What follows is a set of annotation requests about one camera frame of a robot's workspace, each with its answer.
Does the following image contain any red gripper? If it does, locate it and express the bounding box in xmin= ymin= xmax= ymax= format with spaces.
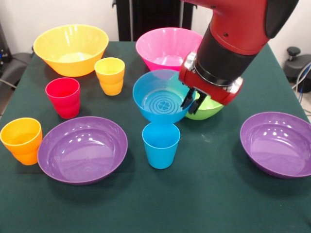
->
xmin=178 ymin=51 xmax=244 ymax=115

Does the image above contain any small blue plastic bowl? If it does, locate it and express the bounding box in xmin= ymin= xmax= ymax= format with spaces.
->
xmin=132 ymin=69 xmax=196 ymax=125

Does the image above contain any blue plastic cup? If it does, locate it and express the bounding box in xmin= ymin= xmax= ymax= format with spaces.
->
xmin=142 ymin=122 xmax=181 ymax=170

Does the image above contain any large pink plastic bowl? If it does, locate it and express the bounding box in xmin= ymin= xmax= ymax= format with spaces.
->
xmin=135 ymin=27 xmax=204 ymax=72

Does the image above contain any yellow orange plastic cup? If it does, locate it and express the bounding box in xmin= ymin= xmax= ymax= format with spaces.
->
xmin=94 ymin=57 xmax=126 ymax=96

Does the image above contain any shallow purple plastic bowl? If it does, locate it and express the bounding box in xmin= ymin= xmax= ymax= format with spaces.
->
xmin=37 ymin=116 xmax=129 ymax=186
xmin=240 ymin=111 xmax=311 ymax=180

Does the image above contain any red plastic cup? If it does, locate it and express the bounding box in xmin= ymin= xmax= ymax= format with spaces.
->
xmin=45 ymin=77 xmax=81 ymax=119

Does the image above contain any green plastic bowl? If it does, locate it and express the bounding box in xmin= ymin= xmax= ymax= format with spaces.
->
xmin=186 ymin=93 xmax=225 ymax=121

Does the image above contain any dark green tablecloth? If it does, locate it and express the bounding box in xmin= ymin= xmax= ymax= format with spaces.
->
xmin=0 ymin=40 xmax=311 ymax=233

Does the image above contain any black stand with knob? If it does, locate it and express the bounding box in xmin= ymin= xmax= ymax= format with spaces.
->
xmin=283 ymin=47 xmax=311 ymax=83

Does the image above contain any large orange plastic bowl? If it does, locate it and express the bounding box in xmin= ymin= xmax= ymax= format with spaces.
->
xmin=33 ymin=24 xmax=109 ymax=78

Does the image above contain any black grey chair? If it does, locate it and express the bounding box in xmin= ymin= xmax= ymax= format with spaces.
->
xmin=0 ymin=52 xmax=34 ymax=88

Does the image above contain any black equipment box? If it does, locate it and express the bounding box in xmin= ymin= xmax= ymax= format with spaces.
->
xmin=0 ymin=23 xmax=13 ymax=64

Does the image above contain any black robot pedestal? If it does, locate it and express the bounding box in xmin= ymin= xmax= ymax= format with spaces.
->
xmin=112 ymin=0 xmax=198 ymax=42

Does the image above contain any light blue cable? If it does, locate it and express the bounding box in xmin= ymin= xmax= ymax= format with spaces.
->
xmin=291 ymin=62 xmax=311 ymax=92

